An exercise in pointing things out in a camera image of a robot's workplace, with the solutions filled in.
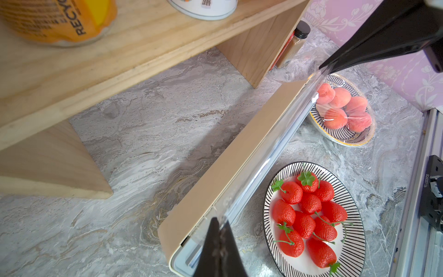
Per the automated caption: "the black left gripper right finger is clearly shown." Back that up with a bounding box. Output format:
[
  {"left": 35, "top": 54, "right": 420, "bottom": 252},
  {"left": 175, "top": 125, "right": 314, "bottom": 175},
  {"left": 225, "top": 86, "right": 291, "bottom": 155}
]
[{"left": 220, "top": 222, "right": 247, "bottom": 277}]

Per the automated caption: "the orange drink can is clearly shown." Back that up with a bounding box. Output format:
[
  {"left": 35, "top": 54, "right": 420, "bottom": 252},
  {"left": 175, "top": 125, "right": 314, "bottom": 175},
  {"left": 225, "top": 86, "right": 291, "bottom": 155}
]
[{"left": 1, "top": 0, "right": 118, "bottom": 47}]

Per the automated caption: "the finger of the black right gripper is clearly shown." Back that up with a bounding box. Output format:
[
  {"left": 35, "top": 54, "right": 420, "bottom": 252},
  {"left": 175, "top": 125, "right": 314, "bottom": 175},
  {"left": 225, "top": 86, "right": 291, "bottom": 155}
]
[{"left": 319, "top": 0, "right": 443, "bottom": 73}]

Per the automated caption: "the spice jar with black lid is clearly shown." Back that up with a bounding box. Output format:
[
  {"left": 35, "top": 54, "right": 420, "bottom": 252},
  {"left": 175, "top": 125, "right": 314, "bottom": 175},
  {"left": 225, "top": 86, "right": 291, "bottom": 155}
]
[{"left": 275, "top": 20, "right": 311, "bottom": 69}]

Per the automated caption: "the cream plastic wrap dispenser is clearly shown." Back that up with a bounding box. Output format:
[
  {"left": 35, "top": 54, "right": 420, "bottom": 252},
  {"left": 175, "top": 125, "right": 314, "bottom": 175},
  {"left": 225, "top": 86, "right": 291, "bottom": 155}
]
[{"left": 158, "top": 72, "right": 326, "bottom": 277}]

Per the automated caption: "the peach top right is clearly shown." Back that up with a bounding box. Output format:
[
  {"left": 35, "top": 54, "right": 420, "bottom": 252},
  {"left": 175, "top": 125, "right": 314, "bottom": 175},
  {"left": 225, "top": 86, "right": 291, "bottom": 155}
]
[{"left": 329, "top": 87, "right": 352, "bottom": 108}]

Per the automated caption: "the wooden shelf unit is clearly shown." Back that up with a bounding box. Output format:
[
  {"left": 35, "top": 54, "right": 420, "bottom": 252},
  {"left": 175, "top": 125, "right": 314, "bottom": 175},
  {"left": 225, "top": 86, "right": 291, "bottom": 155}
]
[{"left": 1, "top": 0, "right": 309, "bottom": 199}]

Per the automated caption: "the red strawberry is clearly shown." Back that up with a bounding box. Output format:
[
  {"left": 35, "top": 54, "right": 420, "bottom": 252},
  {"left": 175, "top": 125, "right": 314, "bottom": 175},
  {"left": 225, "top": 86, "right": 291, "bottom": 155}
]
[{"left": 307, "top": 239, "right": 337, "bottom": 268}]

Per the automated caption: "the red cola can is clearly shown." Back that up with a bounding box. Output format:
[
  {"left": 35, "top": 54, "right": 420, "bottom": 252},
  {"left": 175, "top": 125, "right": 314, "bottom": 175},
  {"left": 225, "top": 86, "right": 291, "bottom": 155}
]
[{"left": 269, "top": 31, "right": 294, "bottom": 71}]

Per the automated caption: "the glass plate of strawberries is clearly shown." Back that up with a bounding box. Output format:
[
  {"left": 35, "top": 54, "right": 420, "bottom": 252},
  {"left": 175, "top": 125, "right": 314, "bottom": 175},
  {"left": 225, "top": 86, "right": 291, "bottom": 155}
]
[{"left": 263, "top": 162, "right": 366, "bottom": 277}]

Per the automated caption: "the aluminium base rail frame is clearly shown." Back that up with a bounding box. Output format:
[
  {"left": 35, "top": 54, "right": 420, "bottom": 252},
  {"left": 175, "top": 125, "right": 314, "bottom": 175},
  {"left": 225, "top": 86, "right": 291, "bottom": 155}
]
[{"left": 389, "top": 108, "right": 443, "bottom": 277}]

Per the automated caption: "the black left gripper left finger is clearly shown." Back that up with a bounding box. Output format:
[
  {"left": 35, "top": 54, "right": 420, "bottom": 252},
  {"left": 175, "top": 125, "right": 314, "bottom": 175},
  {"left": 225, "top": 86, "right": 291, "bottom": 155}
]
[{"left": 193, "top": 218, "right": 221, "bottom": 277}]

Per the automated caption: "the peach top left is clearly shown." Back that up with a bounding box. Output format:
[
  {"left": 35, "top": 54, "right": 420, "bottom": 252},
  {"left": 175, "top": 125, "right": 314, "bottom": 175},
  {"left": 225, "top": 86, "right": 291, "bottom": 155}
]
[{"left": 317, "top": 83, "right": 336, "bottom": 105}]

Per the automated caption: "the white yellow tin can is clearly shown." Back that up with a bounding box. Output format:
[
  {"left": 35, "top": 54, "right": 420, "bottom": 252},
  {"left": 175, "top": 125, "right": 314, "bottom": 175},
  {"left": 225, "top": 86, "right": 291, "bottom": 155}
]
[{"left": 168, "top": 0, "right": 238, "bottom": 21}]

